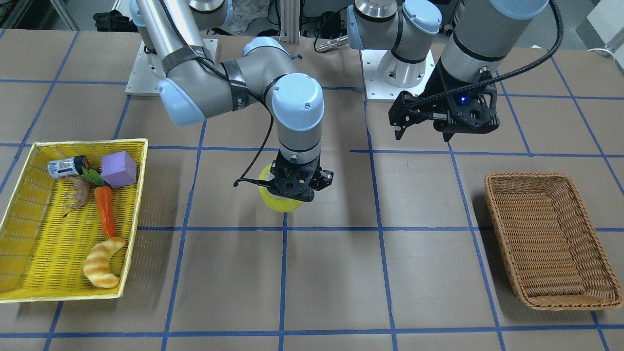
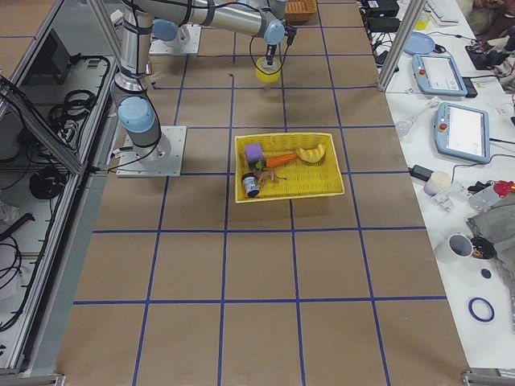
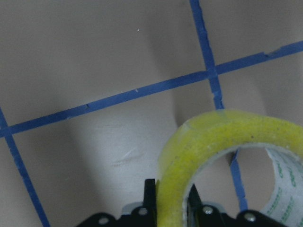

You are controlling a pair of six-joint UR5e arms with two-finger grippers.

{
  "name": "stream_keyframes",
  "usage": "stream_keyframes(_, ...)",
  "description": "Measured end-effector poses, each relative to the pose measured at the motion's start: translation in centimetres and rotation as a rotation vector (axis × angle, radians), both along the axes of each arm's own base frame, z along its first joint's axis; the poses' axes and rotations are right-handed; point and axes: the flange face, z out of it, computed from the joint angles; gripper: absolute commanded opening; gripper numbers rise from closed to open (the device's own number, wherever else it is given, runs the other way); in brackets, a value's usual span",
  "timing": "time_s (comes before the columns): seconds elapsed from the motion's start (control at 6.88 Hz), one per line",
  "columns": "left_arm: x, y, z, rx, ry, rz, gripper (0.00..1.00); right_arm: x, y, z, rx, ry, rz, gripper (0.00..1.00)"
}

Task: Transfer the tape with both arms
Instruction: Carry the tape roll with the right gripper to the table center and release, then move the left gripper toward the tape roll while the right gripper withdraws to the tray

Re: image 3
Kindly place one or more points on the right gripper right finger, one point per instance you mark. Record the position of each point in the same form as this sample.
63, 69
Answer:
194, 208

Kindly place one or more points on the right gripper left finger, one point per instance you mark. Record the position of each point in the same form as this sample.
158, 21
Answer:
149, 202

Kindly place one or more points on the yellow packing tape roll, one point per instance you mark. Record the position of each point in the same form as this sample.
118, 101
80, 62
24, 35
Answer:
204, 138

